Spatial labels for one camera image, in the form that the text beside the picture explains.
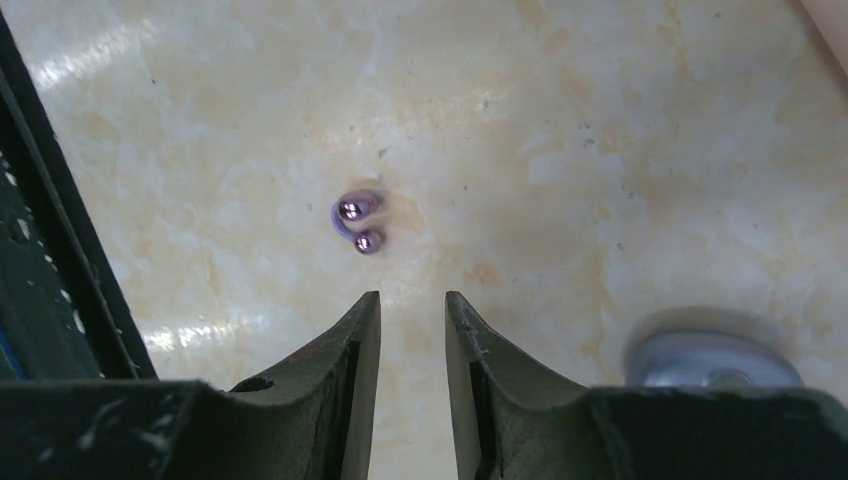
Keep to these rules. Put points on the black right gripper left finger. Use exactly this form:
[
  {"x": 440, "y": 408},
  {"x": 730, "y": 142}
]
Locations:
[{"x": 310, "y": 416}]

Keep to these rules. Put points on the purple earbud pair left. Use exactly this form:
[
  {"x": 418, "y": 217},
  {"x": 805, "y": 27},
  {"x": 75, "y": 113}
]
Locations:
[{"x": 354, "y": 208}]

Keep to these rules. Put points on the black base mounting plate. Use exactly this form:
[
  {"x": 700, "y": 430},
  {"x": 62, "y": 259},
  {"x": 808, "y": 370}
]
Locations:
[{"x": 63, "y": 314}]

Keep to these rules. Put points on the grey-blue oval case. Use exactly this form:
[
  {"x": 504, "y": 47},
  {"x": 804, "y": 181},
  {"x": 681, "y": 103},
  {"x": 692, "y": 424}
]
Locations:
[{"x": 708, "y": 359}]

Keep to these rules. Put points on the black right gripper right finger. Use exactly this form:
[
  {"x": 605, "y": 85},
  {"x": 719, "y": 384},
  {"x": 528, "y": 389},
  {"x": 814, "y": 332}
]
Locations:
[{"x": 515, "y": 418}]

